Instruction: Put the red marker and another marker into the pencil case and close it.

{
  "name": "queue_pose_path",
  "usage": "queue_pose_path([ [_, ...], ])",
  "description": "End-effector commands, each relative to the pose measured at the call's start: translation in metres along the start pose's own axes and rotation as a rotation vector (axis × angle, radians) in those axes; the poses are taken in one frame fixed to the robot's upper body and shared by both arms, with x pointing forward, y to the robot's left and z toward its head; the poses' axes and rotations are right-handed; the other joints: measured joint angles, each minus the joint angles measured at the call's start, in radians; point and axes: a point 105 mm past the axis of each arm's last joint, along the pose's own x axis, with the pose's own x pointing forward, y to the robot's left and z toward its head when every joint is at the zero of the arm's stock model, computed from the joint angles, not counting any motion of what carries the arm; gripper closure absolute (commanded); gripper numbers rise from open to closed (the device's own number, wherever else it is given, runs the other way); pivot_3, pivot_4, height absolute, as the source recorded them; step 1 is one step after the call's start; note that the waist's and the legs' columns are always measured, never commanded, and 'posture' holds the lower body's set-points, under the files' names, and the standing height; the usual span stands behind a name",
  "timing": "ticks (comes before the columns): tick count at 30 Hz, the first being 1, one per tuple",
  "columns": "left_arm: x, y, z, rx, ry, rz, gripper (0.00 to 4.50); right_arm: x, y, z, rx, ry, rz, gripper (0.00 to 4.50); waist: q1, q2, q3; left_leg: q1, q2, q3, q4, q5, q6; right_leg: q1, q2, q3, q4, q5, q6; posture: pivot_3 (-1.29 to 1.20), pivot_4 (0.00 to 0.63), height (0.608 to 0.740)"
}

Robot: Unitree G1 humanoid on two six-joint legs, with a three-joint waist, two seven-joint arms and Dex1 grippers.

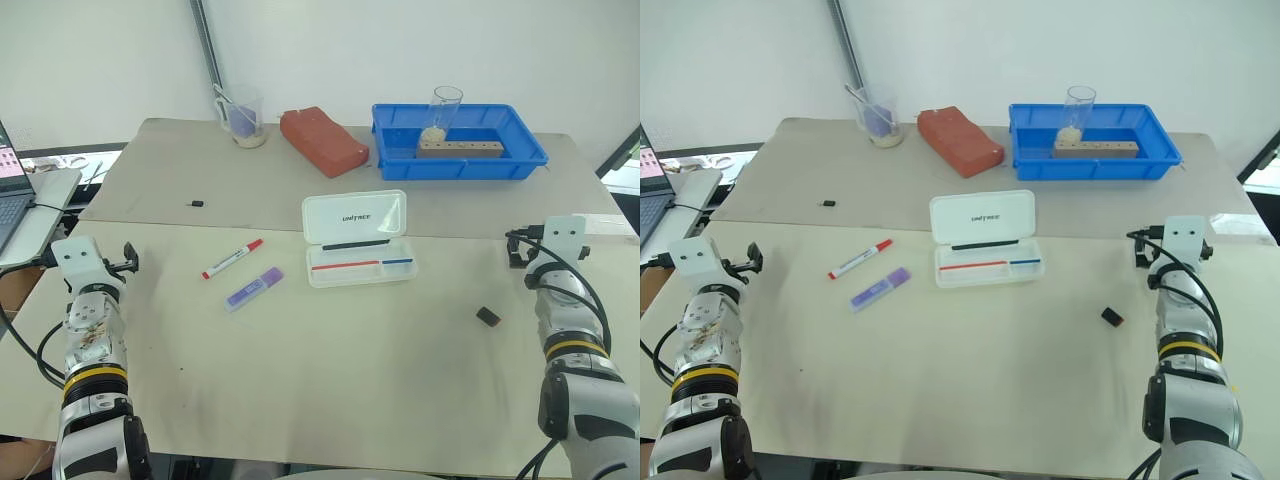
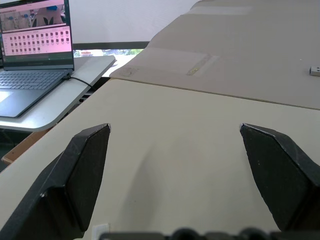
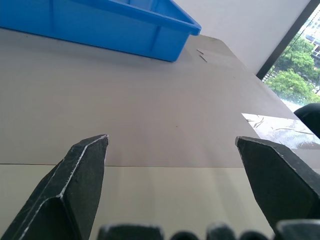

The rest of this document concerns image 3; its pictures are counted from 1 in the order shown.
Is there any black rounded object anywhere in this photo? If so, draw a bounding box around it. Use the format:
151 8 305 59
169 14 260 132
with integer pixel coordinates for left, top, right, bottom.
293 101 320 140

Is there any black window frame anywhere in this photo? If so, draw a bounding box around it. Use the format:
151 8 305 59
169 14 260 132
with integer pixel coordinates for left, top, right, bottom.
255 0 320 81

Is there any blue plastic bin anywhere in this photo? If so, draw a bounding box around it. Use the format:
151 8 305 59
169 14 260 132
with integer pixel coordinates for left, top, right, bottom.
0 0 202 63

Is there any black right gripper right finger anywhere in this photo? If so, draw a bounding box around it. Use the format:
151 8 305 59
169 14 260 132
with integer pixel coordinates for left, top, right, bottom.
234 135 320 236

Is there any clear plastic bag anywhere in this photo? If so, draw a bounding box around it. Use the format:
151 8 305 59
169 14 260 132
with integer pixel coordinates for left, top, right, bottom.
241 112 320 150

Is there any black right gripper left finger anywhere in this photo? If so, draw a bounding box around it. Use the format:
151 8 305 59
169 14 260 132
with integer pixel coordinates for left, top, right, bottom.
0 134 110 240

